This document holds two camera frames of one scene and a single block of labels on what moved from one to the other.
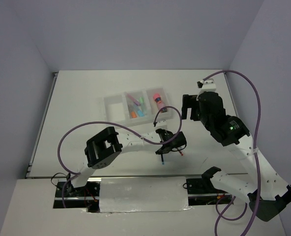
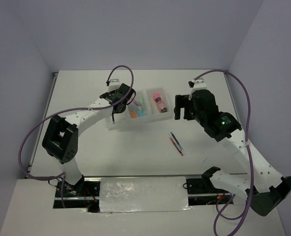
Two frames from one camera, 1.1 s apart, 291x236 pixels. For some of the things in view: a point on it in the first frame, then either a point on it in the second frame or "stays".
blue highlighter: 140,112 stays
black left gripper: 158,153 to 112,93
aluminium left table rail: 47,102 stays
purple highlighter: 135,101 stays
